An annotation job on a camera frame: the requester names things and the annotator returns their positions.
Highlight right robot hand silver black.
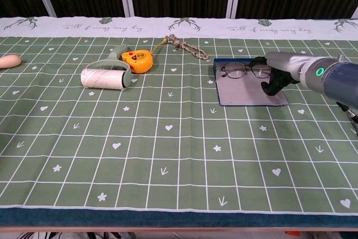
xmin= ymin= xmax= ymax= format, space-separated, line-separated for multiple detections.
xmin=249 ymin=51 xmax=306 ymax=96

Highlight black wire-rim eyeglasses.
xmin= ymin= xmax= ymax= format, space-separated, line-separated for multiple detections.
xmin=220 ymin=62 xmax=272 ymax=79

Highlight blue glasses case grey lining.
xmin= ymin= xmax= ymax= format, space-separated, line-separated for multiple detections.
xmin=214 ymin=57 xmax=290 ymax=107

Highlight yellow tape measure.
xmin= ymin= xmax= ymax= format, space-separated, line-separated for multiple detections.
xmin=121 ymin=39 xmax=168 ymax=74

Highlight green grid tablecloth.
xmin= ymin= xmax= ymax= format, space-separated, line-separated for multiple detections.
xmin=0 ymin=16 xmax=358 ymax=227

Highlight green lint roller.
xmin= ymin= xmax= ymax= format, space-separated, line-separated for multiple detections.
xmin=81 ymin=44 xmax=132 ymax=92

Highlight braided rope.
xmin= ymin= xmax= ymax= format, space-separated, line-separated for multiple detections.
xmin=164 ymin=34 xmax=210 ymax=61

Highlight wooden stamp with handle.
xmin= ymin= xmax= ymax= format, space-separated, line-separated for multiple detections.
xmin=0 ymin=55 xmax=22 ymax=69

